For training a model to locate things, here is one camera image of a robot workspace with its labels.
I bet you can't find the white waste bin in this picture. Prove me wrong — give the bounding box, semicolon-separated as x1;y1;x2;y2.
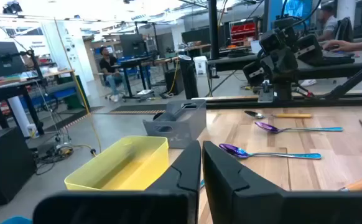
193;55;208;76

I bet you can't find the red storage bin rack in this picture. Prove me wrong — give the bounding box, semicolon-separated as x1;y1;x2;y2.
230;22;258;45

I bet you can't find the blue display screen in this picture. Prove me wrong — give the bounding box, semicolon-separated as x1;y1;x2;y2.
267;0;313;31

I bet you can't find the yellow hanging cord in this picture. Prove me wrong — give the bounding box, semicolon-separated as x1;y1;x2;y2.
53;17;103;155

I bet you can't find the black standing desk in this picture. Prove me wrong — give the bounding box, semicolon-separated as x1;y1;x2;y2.
111;55;157;101

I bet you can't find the black workbench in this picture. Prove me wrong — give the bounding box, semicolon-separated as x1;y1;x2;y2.
0;68;77;137

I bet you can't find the black floor mat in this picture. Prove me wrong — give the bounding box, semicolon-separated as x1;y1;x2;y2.
108;103;169;116

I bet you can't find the black computer monitor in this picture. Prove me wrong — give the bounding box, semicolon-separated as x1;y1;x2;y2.
119;33;148;58
0;41;27;80

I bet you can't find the blue plastic bin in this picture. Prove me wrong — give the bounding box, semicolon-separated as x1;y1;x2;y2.
0;216;33;224

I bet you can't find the long black desk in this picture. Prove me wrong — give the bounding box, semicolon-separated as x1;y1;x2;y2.
207;51;362;81

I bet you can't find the green waste bin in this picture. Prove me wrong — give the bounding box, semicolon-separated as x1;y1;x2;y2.
57;75;91;111

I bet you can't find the yellow plastic bin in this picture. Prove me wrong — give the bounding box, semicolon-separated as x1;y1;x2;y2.
64;135;170;191

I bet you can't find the black floor cable bundle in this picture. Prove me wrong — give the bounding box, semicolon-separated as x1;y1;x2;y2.
34;141;98;176

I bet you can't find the black cylindrical tower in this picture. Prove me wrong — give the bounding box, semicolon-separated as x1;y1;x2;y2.
178;54;200;100

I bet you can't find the black equipment case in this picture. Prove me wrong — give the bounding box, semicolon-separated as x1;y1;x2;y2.
0;126;38;210

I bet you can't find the white pillar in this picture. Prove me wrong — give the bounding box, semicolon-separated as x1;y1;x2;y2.
42;21;95;96

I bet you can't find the black office chair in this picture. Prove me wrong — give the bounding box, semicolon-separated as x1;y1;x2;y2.
335;17;355;44

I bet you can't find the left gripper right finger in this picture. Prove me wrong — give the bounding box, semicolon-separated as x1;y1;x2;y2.
203;141;362;224

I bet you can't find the black vertical pole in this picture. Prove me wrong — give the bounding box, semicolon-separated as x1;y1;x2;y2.
207;0;220;61

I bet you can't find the grey plastic bin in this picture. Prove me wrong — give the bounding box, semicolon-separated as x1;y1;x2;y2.
142;99;207;149

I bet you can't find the black keyboard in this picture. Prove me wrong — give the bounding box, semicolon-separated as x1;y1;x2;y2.
320;50;356;67

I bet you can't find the black aluminium table frame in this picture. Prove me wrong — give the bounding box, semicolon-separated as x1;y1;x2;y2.
192;55;362;110

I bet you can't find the black computer tower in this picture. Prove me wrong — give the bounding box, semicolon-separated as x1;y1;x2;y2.
164;68;185;96

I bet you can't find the person's hand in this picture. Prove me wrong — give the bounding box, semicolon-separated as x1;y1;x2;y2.
322;39;356;53

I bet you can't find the person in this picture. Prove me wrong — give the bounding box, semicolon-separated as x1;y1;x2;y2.
317;3;340;42
98;45;128;103

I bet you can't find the grey mounting plate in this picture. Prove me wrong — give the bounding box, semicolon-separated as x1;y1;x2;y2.
258;80;276;104

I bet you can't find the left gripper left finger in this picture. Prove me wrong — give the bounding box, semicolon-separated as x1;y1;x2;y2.
33;140;202;224

